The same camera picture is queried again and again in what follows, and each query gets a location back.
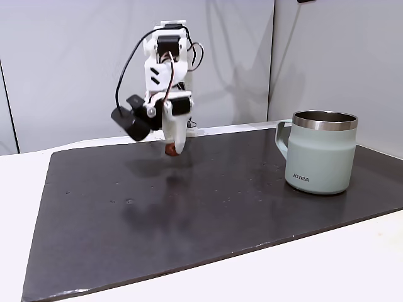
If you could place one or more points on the small red-brown cube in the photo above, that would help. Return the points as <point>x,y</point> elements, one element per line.
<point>171,150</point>

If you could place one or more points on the black table mat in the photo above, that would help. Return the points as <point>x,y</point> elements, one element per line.
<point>189,220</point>

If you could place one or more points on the pale green steel mug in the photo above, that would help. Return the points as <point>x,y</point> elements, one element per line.
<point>319,157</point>

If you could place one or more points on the black oval camera box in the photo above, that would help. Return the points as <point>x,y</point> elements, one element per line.
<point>132,124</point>

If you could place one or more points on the black object on wall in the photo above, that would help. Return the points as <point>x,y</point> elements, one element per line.
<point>306,1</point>

